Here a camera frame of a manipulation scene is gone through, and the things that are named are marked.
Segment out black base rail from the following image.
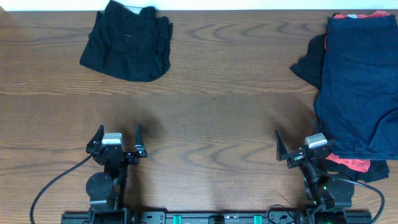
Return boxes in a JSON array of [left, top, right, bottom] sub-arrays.
[[60, 210, 373, 224]]

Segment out folded black shorts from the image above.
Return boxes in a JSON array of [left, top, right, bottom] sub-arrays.
[[80, 1, 173, 82]]

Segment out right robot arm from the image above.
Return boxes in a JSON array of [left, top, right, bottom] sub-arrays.
[[275, 121, 354, 210]]

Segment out navy blue shorts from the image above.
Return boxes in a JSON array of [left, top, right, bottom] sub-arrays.
[[314, 15, 397, 160]]

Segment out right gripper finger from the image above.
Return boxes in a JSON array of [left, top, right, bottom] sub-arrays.
[[275, 130, 287, 161], [312, 119, 326, 137]]

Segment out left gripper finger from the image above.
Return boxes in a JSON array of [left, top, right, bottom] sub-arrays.
[[134, 124, 145, 151], [86, 125, 104, 149]]

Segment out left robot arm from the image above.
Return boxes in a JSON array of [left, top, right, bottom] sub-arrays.
[[86, 125, 147, 213]]

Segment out black garment under pile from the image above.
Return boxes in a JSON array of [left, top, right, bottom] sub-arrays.
[[290, 34, 390, 183]]

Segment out red garment in pile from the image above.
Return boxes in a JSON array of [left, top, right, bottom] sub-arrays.
[[326, 11, 389, 173]]

